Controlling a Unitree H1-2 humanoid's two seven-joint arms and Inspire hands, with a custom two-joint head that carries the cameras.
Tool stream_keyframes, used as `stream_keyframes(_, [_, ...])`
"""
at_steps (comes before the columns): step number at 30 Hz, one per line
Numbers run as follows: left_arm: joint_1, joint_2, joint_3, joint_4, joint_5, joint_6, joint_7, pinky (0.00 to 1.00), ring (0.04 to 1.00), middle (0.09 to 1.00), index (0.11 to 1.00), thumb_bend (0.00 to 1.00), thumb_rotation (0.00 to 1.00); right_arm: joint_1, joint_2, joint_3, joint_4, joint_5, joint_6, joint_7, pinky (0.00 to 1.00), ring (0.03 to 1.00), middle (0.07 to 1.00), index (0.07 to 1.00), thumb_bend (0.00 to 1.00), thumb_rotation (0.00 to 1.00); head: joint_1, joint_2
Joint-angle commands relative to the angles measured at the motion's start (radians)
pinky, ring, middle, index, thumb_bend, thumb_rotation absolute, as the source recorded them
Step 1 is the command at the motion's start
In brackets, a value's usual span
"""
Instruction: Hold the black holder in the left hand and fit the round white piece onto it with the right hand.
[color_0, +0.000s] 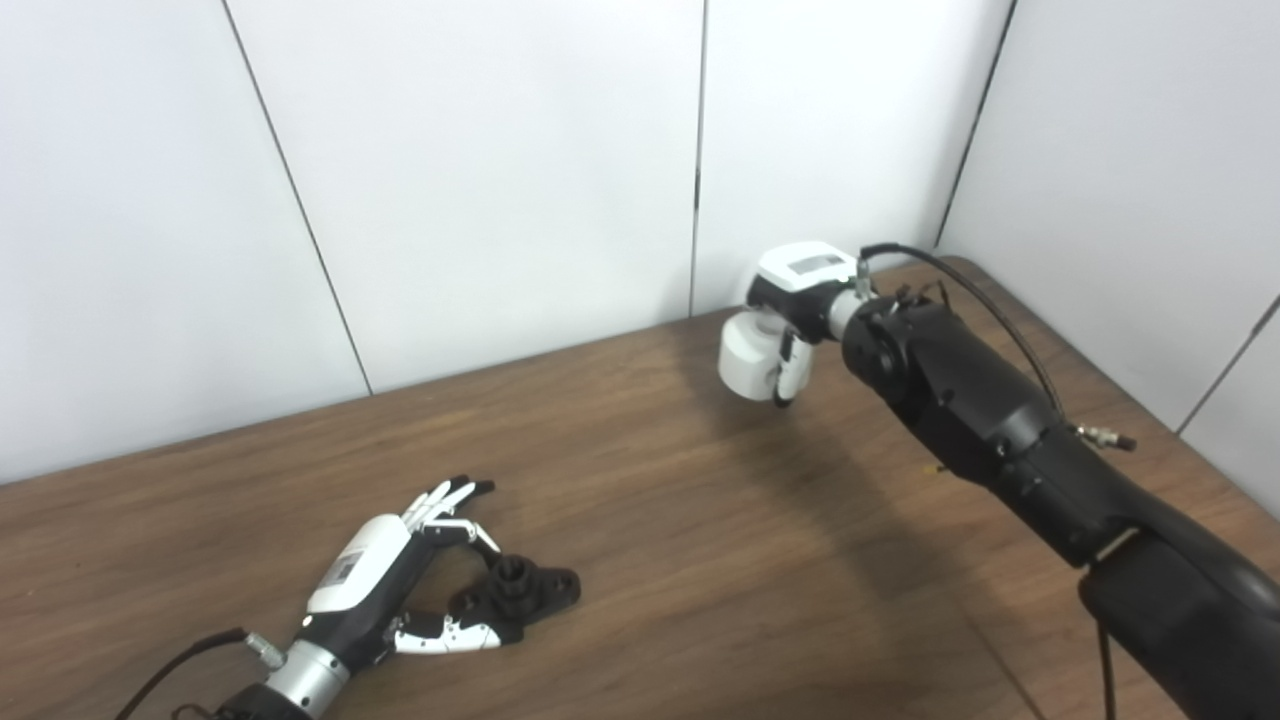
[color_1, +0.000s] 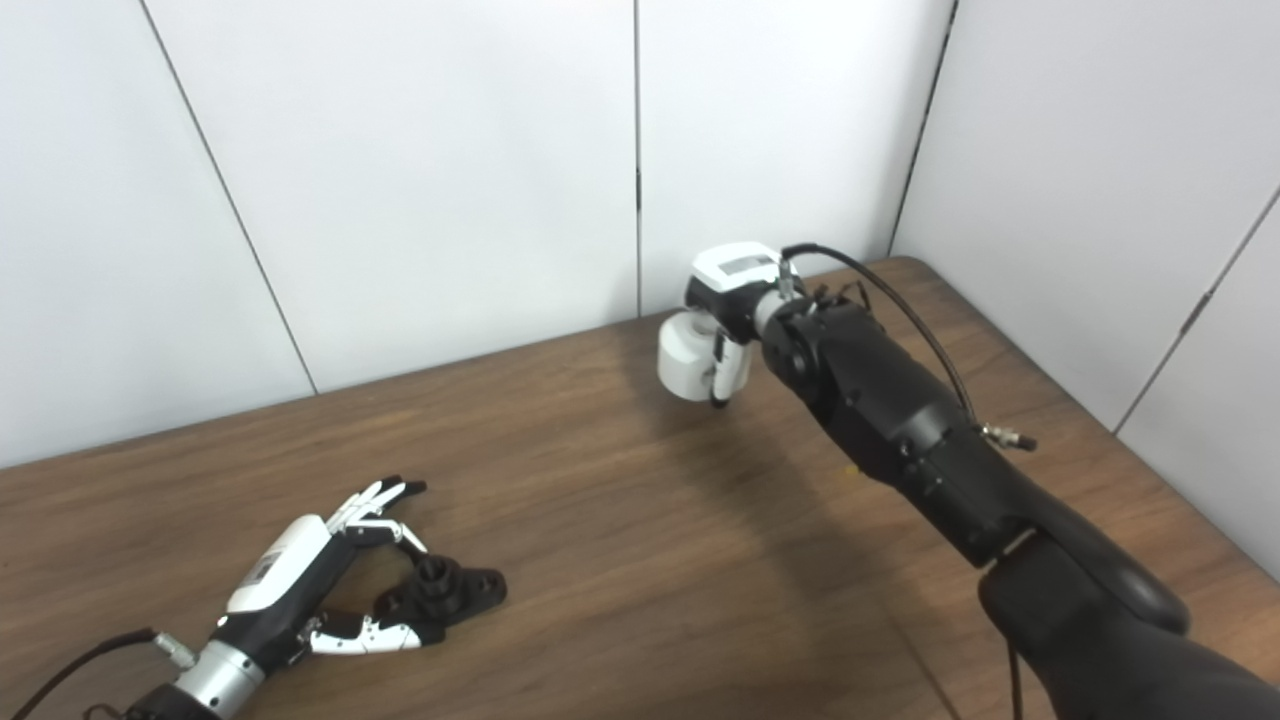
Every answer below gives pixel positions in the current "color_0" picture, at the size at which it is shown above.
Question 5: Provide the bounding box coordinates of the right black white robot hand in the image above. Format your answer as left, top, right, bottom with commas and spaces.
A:
745, 241, 863, 409

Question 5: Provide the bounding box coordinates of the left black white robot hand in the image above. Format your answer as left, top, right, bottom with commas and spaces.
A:
295, 475, 501, 669

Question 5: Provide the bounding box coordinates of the round white piece with holes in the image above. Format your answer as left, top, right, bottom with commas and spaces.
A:
718, 308, 801, 401

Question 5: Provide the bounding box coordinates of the black flanged holder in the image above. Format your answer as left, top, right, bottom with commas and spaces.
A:
448, 556, 582, 646

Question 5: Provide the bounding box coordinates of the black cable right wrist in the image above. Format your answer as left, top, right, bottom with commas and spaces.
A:
858, 243, 1119, 720

